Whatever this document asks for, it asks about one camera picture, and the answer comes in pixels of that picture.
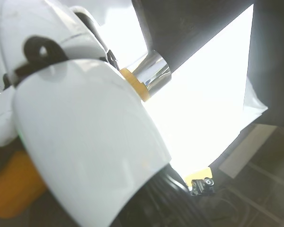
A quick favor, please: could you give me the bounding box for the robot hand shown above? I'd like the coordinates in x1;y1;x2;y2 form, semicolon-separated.
0;0;192;227

